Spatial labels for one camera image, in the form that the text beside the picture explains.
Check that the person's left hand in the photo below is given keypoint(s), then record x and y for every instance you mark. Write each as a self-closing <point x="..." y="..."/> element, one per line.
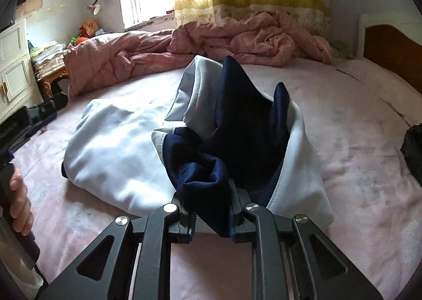
<point x="21" y="201"/>

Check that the pink quilt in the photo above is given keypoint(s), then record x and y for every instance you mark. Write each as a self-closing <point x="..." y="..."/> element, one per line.
<point x="250" y="39"/>

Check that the white and navy jacket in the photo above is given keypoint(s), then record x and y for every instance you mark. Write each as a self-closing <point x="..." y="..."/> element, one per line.
<point x="115" y="155"/>

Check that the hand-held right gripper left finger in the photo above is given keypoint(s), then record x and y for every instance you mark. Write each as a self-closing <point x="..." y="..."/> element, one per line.
<point x="188" y="230"/>

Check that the white cabinet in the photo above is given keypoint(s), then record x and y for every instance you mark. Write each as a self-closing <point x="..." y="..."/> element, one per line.
<point x="16" y="72"/>

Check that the wall lamp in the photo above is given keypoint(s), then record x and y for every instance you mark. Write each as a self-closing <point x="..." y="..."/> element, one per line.
<point x="96" y="8"/>

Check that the carved wooden bedside table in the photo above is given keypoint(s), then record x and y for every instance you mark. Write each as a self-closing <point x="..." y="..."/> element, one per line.
<point x="49" y="81"/>

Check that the stack of papers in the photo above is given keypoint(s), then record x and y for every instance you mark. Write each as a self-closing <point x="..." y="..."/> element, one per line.
<point x="46" y="56"/>

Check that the dark cloth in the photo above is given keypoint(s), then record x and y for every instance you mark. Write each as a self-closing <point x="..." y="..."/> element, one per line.
<point x="412" y="155"/>

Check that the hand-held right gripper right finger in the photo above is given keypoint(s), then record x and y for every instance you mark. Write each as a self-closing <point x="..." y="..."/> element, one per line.
<point x="244" y="221"/>

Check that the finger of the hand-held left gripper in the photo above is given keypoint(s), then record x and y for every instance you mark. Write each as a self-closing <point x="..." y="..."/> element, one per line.
<point x="39" y="115"/>

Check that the orange plush toy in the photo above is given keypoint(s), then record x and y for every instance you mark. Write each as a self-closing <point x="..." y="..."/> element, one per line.
<point x="80" y="41"/>

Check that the pink pillow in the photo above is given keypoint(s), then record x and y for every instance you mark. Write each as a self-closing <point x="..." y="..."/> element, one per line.
<point x="379" y="79"/>

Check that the wooden headboard with white frame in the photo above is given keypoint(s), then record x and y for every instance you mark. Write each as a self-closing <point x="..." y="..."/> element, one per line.
<point x="389" y="46"/>

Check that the cardboard piece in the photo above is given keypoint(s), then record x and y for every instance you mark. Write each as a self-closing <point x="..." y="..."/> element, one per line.
<point x="31" y="4"/>

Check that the black object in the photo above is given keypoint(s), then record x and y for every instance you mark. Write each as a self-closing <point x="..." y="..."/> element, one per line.
<point x="59" y="95"/>

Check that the orange toy box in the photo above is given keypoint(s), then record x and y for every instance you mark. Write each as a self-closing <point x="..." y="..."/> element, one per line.
<point x="88" y="28"/>

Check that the bed with pink sheet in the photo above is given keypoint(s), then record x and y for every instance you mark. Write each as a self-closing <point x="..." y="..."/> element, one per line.
<point x="362" y="171"/>

